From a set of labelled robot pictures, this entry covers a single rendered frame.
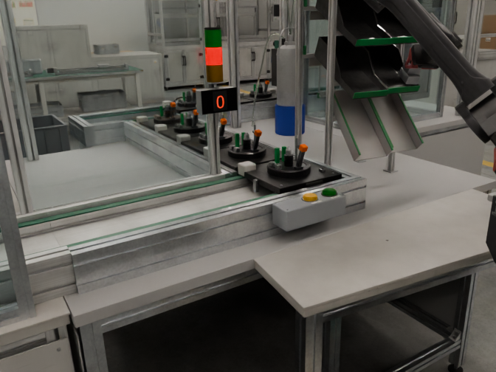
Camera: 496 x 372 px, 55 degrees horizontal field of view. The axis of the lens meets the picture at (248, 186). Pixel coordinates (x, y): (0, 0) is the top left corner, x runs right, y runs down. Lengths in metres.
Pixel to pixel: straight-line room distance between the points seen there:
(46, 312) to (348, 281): 0.67
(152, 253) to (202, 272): 0.13
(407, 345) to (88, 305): 1.65
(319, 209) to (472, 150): 1.97
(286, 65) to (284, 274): 1.44
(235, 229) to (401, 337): 1.38
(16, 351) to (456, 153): 2.54
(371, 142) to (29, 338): 1.17
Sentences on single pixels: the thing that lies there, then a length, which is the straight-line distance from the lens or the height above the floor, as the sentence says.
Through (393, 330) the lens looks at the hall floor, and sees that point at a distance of 2.50.
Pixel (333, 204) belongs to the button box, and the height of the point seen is 0.94.
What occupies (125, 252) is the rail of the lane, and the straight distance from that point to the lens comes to 1.16.
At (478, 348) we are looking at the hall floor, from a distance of 2.52.
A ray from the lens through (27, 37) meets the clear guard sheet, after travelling 1.34.
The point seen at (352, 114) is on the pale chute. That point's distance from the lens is 1.71.
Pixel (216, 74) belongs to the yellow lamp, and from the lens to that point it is 1.45.
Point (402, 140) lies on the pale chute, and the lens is 1.77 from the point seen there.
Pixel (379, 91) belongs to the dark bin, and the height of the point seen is 1.21.
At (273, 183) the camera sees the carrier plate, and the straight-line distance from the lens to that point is 1.43.
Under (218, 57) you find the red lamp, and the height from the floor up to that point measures 1.33.
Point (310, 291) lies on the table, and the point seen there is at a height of 0.86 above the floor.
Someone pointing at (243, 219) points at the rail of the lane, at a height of 0.93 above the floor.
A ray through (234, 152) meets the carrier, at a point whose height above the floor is 0.99.
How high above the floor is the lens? 1.44
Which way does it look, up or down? 20 degrees down
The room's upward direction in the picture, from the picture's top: 1 degrees counter-clockwise
